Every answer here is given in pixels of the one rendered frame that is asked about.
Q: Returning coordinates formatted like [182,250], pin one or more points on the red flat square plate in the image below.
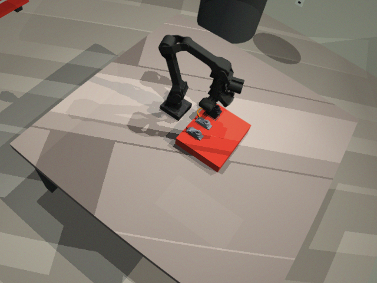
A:
[210,140]

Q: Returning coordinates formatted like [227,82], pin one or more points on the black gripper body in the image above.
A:
[209,103]

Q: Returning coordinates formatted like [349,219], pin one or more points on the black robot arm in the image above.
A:
[222,71]

